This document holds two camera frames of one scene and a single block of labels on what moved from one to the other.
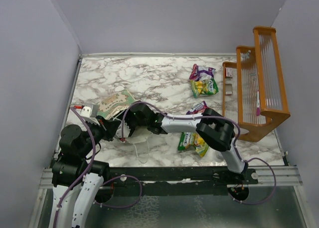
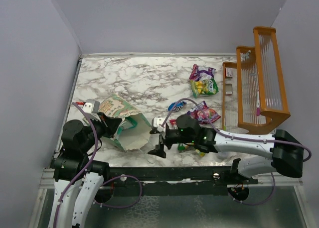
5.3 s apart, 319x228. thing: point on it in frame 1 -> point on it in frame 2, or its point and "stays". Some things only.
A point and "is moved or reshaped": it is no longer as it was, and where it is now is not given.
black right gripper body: x=133 y=122 -> x=172 y=136
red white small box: x=229 y=72 stays
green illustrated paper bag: x=113 y=104 is moved or reshaped
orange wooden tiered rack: x=261 y=98 stays
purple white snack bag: x=200 y=73 stays
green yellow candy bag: x=204 y=87 stays
